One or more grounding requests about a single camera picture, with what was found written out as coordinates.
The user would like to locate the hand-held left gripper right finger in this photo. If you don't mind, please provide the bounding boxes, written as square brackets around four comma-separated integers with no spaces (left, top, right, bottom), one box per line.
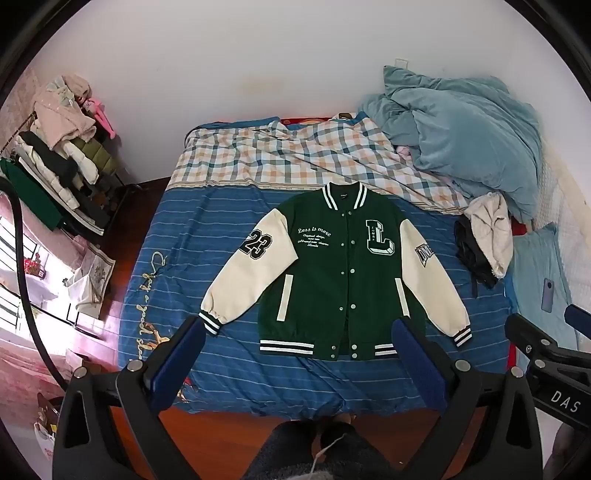
[392,318,557,480]

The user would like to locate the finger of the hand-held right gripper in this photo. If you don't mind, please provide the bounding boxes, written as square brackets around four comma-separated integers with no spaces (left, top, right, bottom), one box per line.
[564,304,591,329]
[505,313,572,360]

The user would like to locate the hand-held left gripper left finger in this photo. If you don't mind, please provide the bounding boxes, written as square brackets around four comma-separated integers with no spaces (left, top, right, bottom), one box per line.
[52,315,208,480]

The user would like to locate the green varsity jacket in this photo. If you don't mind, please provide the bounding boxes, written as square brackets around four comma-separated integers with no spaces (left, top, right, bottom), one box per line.
[198,181,474,361]

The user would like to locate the clothes rack with garments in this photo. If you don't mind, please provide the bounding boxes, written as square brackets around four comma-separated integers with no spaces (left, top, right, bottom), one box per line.
[0,74,137,237]

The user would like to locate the pink clothes hanger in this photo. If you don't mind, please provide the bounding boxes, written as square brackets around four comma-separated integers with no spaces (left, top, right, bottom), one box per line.
[84,97,117,139]

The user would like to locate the light blue pillow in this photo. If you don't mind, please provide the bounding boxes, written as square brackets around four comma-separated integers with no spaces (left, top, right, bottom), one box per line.
[505,224,580,352]

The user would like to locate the white knitted blanket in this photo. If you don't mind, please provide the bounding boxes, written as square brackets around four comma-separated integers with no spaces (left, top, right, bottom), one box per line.
[540,148,591,308]

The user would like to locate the beige garment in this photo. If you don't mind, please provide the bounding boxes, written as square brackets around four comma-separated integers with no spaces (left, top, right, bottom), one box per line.
[464,193,514,278]

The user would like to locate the white floral tote bag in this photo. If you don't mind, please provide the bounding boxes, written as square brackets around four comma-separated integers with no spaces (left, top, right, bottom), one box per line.
[65,244,116,320]

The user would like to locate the blue striped bed sheet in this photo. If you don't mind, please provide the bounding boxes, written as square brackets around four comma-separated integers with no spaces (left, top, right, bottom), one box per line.
[117,187,514,416]

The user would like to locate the white paper bag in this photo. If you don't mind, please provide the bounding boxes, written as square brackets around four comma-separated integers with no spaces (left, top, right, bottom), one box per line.
[34,396,62,459]

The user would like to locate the person's legs in dark trousers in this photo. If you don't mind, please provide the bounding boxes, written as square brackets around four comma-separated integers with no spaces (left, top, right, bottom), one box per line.
[244,415,399,480]

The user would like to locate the light blue duvet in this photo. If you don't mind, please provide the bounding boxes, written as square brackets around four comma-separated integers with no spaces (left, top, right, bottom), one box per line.
[358,65,543,224]

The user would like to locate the plaid quilt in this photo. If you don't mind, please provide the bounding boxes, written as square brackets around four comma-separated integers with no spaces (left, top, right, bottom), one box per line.
[166,113,472,215]

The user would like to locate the dark garment with strap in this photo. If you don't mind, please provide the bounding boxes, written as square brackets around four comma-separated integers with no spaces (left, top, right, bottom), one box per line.
[454,215,502,301]

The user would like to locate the black hose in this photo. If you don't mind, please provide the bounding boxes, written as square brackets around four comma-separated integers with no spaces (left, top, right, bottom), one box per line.
[0,178,71,385]

